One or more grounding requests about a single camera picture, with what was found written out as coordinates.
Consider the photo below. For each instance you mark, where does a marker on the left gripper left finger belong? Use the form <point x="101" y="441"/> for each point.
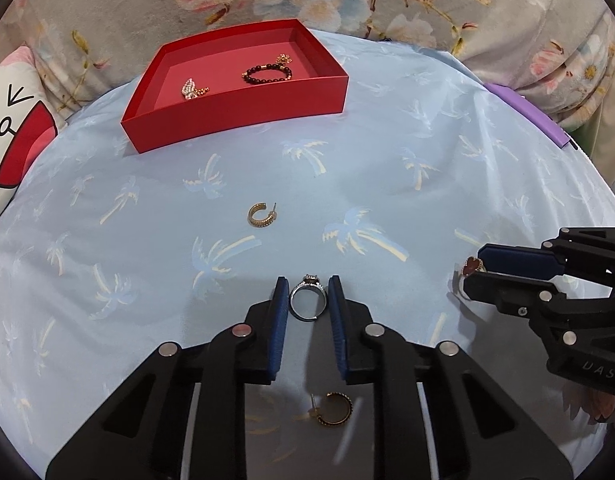
<point x="261" y="359"/>

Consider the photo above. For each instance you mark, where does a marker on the white cat face pillow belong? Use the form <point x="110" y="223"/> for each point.
<point x="28" y="123"/>

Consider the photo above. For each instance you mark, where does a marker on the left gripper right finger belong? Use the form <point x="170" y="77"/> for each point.
<point x="348" y="322"/>

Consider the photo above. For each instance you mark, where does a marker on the purple flat object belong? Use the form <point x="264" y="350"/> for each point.
<point x="532" y="113"/>

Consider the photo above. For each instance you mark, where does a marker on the light blue palm-print sheet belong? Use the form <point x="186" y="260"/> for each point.
<point x="106" y="253"/>

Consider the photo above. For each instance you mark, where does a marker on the grey floral plush blanket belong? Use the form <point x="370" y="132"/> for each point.
<point x="558" y="54"/>

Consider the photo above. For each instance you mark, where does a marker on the gold hoop earring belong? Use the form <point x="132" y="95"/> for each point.
<point x="260" y="216"/>
<point x="333" y="409"/>

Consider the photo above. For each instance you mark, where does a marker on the red jewelry tray box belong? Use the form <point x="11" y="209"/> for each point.
<point x="228" y="78"/>

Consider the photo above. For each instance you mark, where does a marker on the person's right hand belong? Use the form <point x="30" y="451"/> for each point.
<point x="598" y="406"/>

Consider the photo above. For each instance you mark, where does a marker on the gold wrist watch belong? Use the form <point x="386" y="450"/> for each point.
<point x="283" y="59"/>

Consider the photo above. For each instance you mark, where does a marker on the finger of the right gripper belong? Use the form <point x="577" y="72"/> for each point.
<point x="510" y="295"/>
<point x="520" y="261"/>

